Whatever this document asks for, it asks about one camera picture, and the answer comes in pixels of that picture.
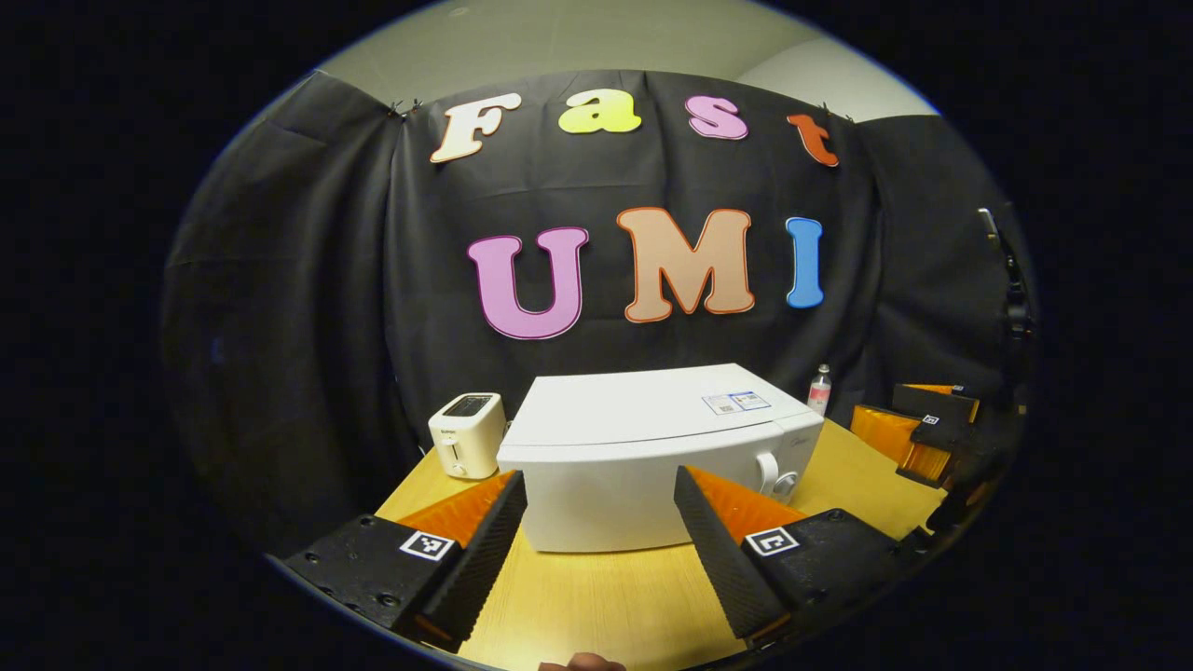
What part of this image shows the dark metal stand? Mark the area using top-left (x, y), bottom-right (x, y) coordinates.
top-left (977, 207), bottom-right (1037, 341)

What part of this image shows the white toaster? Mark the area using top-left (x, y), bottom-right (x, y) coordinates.
top-left (428, 392), bottom-right (508, 480)

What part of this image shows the white microwave oven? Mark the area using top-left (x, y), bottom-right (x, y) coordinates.
top-left (497, 363), bottom-right (826, 554)

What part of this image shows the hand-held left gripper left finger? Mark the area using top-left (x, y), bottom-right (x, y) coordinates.
top-left (282, 470), bottom-right (528, 653)

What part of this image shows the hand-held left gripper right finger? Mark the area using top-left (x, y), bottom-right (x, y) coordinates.
top-left (673, 465), bottom-right (919, 651)

